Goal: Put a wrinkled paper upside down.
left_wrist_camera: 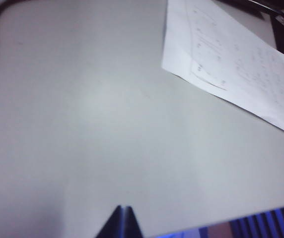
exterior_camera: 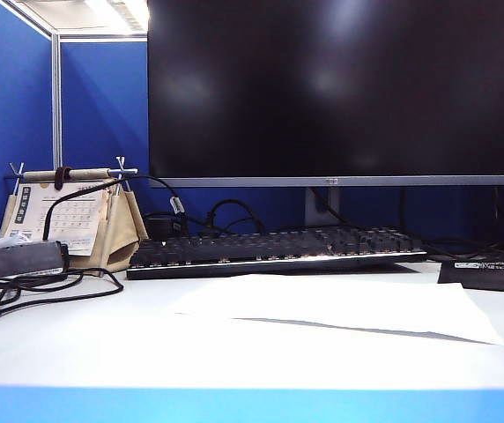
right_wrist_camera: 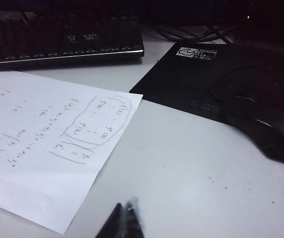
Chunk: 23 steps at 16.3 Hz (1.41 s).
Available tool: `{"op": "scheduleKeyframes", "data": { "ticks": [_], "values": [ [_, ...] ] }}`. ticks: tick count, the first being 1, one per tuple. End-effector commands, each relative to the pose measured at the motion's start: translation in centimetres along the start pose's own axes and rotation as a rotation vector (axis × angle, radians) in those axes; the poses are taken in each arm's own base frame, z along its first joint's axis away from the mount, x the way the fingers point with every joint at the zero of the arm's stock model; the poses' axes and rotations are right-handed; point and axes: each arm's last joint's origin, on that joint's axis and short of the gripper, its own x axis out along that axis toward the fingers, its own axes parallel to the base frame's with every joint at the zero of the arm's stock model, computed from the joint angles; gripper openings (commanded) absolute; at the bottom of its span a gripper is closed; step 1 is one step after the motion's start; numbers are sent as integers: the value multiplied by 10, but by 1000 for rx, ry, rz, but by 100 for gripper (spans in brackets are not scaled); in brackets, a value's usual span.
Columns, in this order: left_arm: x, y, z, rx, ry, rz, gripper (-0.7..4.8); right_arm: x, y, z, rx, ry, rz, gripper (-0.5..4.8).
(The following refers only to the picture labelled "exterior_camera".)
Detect white wrinkled paper sheet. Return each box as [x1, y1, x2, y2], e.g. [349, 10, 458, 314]
[174, 273, 504, 347]

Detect black mechanical keyboard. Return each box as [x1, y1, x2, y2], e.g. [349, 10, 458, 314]
[126, 226, 429, 281]

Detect grey monitor stand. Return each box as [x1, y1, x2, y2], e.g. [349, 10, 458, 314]
[304, 186, 343, 228]

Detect black power adapter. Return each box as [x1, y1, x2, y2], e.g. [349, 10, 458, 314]
[143, 212, 183, 241]

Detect beige canvas desk organizer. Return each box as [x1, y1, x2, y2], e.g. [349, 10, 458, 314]
[0, 156, 150, 278]

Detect black computer monitor silver bezel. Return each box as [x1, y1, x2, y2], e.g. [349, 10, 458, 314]
[146, 0, 504, 189]

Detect white calendar card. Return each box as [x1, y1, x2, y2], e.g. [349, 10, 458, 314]
[6, 179, 106, 257]

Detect ceiling light panel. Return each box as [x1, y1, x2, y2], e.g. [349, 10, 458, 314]
[96, 0, 150, 33]

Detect dark grey hub box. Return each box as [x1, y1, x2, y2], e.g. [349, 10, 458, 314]
[0, 240, 70, 281]

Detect black mouse pad with label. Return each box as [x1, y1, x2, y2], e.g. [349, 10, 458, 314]
[437, 251, 504, 295]

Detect black coiled cable behind keyboard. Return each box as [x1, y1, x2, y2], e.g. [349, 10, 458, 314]
[197, 198, 267, 235]

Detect thick black cable with tag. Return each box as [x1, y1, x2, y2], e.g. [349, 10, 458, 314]
[41, 174, 188, 242]

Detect thin black looped cable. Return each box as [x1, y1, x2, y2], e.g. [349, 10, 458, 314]
[0, 266, 125, 315]

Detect black cables under monitor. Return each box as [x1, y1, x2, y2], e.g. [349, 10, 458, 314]
[397, 186, 504, 262]

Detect aluminium partition frame post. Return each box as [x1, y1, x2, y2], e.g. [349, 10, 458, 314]
[49, 32, 65, 175]

